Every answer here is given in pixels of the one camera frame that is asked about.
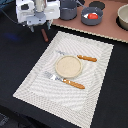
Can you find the grey frying pan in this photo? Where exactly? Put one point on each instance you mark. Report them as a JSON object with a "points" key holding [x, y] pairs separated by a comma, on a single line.
{"points": [[88, 10]]}

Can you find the wooden handled fork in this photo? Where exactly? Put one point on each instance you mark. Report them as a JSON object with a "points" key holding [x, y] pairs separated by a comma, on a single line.
{"points": [[69, 82]]}

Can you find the wooden handled knife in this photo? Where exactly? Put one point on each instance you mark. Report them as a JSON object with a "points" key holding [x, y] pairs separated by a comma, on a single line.
{"points": [[78, 56]]}

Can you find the grey cooking pot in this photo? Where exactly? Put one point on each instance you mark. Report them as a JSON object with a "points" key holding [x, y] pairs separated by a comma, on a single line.
{"points": [[68, 9]]}

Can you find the red tomato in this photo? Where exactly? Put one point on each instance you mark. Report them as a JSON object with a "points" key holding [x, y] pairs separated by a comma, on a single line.
{"points": [[92, 16]]}

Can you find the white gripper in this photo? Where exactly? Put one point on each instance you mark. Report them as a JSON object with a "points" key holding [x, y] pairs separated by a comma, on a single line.
{"points": [[37, 12]]}

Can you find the pink stove board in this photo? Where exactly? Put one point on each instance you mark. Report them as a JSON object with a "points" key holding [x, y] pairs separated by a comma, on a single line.
{"points": [[108, 27]]}

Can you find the beige bowl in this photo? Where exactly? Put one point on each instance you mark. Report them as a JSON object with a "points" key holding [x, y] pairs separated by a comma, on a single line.
{"points": [[123, 16]]}

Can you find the beige round plate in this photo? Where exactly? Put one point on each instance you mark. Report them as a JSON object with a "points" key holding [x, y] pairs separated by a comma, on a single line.
{"points": [[68, 66]]}

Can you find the white woven placemat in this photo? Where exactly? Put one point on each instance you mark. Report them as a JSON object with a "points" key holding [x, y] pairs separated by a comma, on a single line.
{"points": [[74, 105]]}

